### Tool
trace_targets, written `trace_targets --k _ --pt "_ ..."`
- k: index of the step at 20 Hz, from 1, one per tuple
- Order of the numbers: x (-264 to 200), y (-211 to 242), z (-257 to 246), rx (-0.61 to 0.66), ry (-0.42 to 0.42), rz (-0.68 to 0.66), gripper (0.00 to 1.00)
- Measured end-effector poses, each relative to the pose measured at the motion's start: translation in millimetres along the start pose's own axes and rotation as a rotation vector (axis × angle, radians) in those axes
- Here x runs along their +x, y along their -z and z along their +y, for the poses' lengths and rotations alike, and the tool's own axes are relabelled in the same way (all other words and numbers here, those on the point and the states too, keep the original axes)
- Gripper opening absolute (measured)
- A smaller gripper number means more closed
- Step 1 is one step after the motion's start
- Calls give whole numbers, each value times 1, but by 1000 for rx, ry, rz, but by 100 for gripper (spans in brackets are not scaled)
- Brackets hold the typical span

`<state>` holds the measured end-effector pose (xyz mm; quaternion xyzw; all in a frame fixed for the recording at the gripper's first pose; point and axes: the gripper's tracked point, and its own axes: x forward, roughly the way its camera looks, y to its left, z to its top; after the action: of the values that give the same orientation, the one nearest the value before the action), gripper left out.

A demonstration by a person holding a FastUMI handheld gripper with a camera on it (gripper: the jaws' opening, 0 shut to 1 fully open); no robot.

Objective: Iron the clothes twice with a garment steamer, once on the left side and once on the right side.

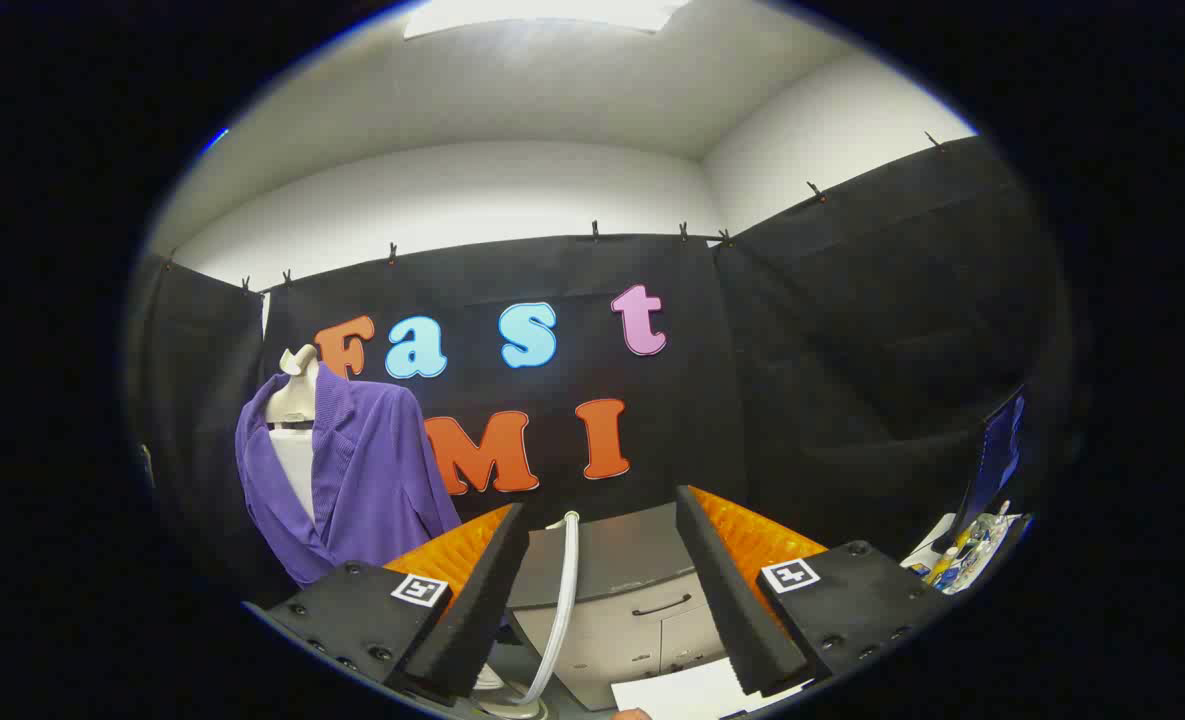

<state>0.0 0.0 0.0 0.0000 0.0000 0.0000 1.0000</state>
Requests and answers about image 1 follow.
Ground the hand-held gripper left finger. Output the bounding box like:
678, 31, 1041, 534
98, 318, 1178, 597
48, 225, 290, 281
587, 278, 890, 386
252, 503, 531, 706

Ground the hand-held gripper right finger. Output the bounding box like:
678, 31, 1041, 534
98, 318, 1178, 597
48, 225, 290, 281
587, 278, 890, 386
675, 485, 953, 698

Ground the white garment steamer with hose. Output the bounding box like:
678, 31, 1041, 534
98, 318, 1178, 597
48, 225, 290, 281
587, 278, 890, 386
472, 512, 581, 719

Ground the purple corduroy jacket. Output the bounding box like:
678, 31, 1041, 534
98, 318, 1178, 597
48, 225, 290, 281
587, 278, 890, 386
235, 363, 463, 589

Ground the cream plastic clothes hanger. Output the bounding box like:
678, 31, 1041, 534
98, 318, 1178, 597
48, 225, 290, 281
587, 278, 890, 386
265, 344, 321, 426

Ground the white paper sheet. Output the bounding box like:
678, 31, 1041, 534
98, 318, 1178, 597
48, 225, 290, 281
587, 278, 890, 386
610, 657, 813, 720

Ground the grey cabinet with drawers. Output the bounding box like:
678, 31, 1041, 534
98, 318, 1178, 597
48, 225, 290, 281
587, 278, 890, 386
505, 503, 743, 711

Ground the black backdrop cloth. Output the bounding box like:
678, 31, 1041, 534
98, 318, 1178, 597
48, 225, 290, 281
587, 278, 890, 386
127, 135, 1073, 601

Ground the white tray of tools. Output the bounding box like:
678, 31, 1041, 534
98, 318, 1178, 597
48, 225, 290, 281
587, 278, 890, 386
902, 500, 1028, 596

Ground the dark computer monitor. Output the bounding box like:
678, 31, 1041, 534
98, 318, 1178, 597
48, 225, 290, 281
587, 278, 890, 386
957, 385, 1028, 536

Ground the ceiling light panel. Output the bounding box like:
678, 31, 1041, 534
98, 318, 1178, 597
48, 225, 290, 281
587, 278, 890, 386
402, 0, 693, 41

